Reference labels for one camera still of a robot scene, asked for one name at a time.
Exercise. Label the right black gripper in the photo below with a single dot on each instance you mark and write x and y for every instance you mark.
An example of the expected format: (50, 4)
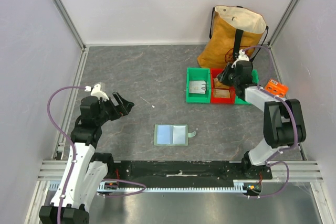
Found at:
(228, 75)

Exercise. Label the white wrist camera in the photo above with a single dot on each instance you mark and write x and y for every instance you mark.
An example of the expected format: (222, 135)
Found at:
(98, 91)
(240, 56)

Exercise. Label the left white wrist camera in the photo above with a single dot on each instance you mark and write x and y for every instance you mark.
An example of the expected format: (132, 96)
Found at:
(98, 91)

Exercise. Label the silver cards in bin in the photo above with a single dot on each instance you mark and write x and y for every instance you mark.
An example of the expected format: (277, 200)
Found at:
(197, 87)

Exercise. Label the brown cards in bin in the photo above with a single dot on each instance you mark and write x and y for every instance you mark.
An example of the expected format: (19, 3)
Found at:
(221, 93)

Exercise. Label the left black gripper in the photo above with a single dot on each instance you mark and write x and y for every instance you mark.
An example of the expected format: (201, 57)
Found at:
(123, 108)

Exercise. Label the green bin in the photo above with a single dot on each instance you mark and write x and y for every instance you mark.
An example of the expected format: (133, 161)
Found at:
(198, 74)
(239, 101)

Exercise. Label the orange packet box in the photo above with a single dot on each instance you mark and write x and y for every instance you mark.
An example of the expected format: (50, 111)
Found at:
(276, 89)

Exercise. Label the red bin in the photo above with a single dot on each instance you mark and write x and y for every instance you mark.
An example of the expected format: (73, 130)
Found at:
(214, 72)

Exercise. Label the yellow tote bag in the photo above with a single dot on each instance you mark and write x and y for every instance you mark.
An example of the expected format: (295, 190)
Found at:
(232, 28)

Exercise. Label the light green card holder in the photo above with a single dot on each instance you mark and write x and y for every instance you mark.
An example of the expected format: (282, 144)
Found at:
(172, 135)

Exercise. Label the grey cable duct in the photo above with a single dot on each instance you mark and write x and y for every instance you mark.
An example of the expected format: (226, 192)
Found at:
(173, 184)

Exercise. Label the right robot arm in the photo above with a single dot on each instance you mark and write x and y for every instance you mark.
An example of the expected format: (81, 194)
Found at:
(283, 127)

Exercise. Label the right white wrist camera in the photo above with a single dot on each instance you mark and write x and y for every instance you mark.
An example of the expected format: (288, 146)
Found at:
(240, 56)

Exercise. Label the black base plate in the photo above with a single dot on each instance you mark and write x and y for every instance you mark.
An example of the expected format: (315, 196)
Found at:
(138, 170)

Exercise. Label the left green bin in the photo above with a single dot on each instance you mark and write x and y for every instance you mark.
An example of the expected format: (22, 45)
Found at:
(198, 74)

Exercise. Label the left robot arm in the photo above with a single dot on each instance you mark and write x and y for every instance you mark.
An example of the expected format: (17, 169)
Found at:
(85, 168)

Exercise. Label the right green bin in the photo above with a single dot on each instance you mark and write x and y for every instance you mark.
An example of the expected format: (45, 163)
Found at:
(239, 101)

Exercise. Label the aluminium frame rail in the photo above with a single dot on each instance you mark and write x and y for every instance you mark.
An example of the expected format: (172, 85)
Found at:
(299, 171)

